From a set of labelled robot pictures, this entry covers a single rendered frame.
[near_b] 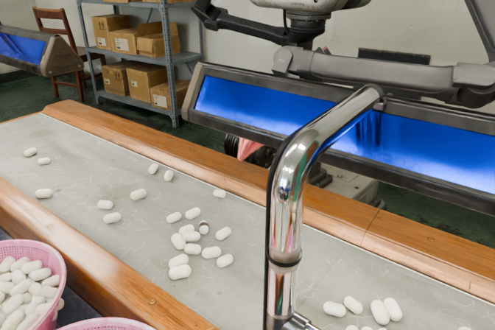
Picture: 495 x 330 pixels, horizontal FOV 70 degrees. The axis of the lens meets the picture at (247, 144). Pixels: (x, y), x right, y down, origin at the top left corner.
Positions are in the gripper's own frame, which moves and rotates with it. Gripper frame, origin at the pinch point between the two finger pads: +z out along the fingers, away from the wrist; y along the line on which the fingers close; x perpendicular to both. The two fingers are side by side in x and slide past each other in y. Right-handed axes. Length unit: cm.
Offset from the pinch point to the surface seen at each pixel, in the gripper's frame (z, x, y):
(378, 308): 15.2, -0.8, 35.6
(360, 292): 14.2, 2.8, 31.9
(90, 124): 5, 8, -64
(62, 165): 20, -2, -49
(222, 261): 20.6, -4.6, 10.3
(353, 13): -149, 113, -51
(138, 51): -86, 110, -220
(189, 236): 19.7, -3.9, 1.0
